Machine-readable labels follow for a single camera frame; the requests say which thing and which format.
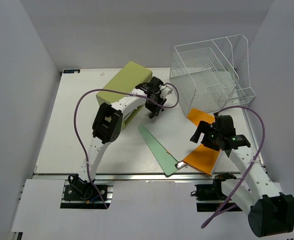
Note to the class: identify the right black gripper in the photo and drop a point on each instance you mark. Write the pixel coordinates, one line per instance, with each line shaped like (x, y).
(205, 128)

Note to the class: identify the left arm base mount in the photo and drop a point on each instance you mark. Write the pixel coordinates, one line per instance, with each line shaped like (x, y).
(81, 194)

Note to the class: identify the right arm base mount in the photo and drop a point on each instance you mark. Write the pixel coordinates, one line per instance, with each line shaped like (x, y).
(209, 196)

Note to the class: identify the white wire file rack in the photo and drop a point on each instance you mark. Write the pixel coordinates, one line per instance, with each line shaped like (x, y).
(212, 74)

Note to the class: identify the green clipboard with paper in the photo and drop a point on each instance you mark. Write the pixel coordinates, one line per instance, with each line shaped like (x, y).
(166, 161)

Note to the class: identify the green metal tool chest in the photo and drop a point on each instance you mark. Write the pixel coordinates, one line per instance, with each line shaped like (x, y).
(125, 80)

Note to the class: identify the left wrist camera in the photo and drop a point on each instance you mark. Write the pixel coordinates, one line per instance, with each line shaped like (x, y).
(165, 90)

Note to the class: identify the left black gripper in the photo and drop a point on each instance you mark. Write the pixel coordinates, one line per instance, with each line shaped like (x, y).
(155, 110)

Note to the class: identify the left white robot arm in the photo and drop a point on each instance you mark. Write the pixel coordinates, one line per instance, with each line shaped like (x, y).
(107, 126)

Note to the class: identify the white clipboard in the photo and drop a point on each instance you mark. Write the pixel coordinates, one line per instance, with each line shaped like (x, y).
(173, 131)

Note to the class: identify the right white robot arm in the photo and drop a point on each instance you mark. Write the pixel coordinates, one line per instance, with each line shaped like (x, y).
(269, 211)

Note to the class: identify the orange notebook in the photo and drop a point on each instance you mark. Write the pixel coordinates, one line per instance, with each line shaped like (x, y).
(202, 158)

